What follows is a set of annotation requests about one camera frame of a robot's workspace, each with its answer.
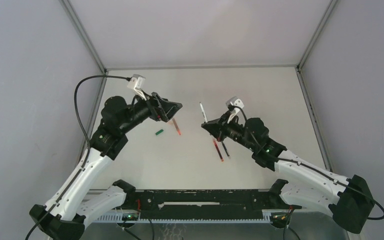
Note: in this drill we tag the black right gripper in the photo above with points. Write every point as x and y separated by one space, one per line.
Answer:
218 127

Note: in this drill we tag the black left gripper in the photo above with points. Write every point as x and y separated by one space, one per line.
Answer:
161 109

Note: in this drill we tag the red pen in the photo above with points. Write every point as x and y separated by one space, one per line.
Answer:
218 150

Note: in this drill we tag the green pen cap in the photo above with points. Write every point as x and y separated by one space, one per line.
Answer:
159 132

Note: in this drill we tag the orange pen with cap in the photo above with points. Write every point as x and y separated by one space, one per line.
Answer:
176 126

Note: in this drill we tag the black pen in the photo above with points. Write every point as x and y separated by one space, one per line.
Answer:
226 150

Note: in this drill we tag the white green-tipped pen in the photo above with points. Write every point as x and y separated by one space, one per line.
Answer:
203 112

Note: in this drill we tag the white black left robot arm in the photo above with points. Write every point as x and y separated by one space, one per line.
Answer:
66 216

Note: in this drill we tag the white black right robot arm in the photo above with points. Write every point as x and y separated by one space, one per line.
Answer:
347 200

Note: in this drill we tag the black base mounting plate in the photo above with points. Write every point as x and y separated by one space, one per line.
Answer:
204 203

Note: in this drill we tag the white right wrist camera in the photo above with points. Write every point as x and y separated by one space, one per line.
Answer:
235 105

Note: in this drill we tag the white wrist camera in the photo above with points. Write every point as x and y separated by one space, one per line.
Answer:
135 83
235 105

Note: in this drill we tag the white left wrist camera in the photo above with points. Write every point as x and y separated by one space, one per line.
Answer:
135 83

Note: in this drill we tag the aluminium frame rail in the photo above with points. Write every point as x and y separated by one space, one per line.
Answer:
314 120

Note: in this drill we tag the white slotted cable duct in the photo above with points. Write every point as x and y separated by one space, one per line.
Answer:
132 218

